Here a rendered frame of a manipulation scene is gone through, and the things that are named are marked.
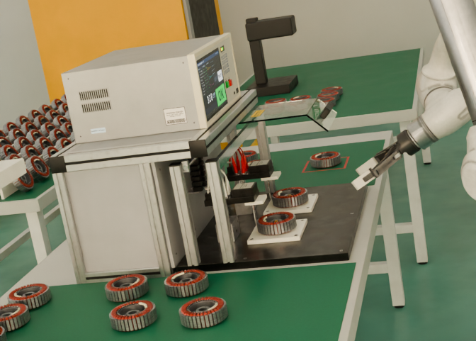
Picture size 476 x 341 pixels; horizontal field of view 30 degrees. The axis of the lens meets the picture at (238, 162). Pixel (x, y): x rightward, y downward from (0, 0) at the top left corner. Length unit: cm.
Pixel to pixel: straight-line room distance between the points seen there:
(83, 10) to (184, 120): 395
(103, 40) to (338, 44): 236
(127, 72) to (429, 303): 191
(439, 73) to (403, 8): 502
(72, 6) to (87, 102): 387
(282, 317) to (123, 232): 59
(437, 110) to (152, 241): 89
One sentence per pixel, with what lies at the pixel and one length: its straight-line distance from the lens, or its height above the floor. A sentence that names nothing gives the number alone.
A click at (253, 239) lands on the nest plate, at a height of 78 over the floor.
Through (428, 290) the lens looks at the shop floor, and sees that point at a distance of 399.
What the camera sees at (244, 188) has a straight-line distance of 249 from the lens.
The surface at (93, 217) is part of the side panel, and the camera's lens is 245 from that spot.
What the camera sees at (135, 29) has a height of 113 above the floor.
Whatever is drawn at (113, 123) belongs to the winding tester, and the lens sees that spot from 249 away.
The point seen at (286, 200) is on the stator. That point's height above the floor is 81.
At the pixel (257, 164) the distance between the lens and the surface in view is 273.
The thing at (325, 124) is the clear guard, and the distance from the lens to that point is 267.
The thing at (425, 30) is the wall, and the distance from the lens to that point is 774.
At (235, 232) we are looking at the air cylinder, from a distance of 255.
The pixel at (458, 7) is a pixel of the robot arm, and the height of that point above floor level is 134.
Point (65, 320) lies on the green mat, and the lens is 230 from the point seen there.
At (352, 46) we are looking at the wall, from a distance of 779.
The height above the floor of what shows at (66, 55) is 102.
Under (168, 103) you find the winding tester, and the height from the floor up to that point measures 120.
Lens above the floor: 158
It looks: 14 degrees down
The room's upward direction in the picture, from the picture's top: 10 degrees counter-clockwise
